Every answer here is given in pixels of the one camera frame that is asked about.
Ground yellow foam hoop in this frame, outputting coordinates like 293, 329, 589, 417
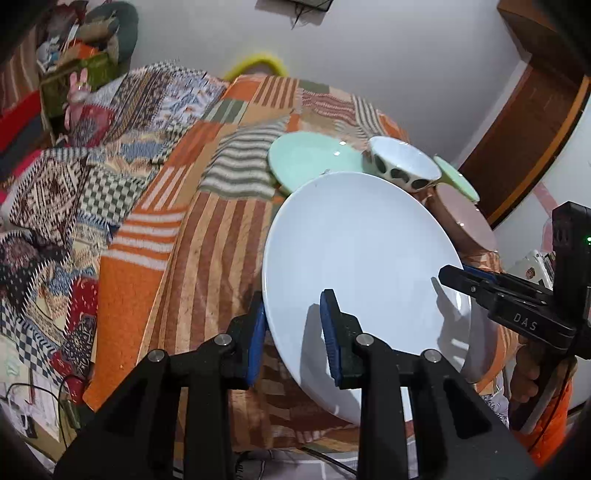
222, 53, 289, 81

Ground white bowl with dark spots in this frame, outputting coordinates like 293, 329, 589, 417
361, 136, 443, 193

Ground brown wooden door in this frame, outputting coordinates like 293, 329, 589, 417
457, 0, 591, 229

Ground pink bowl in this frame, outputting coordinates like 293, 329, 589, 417
427, 184, 498, 254

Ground pink heart stickers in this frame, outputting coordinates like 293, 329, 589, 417
536, 182, 557, 252

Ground large mint green bowl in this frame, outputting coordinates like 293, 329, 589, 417
267, 131, 370, 195

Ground cluttered pile of toys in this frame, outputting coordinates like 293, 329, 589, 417
36, 0, 122, 70

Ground wall television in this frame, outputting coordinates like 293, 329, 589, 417
255, 0, 334, 14

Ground white mini fridge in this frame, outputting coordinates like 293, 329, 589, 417
512, 249, 555, 289

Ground pink bunny toy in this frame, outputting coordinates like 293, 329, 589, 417
65, 69, 93, 127

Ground patchwork quilt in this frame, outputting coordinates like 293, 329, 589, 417
0, 62, 229, 393

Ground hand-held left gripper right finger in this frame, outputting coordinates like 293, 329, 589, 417
320, 289, 541, 480

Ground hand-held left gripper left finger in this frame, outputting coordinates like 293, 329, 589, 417
54, 291, 269, 480

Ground orange striped blanket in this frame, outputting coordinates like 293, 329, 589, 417
85, 74, 522, 453

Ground white plate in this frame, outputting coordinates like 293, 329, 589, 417
262, 172, 472, 426

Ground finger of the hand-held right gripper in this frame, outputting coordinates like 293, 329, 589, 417
438, 264, 511, 306
463, 266, 553, 300

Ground small mint green plate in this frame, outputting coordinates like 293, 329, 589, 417
433, 155, 481, 203

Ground dark green cushion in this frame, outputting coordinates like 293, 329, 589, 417
85, 1, 139, 70

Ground person's right hand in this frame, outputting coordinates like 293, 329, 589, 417
509, 335, 542, 408

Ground red box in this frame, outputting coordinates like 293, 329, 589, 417
0, 90, 43, 155

